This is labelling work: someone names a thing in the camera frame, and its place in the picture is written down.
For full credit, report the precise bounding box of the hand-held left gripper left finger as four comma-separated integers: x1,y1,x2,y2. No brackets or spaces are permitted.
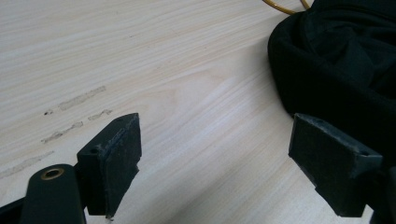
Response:
76,112,143,219

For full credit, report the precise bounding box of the yellow cable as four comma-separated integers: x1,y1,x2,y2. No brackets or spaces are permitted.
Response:
262,0,312,16

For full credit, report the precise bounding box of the black cloth garment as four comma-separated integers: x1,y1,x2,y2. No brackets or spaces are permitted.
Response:
267,0,396,169

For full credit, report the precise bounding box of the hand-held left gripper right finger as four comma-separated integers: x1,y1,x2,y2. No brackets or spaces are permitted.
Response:
288,112,384,218

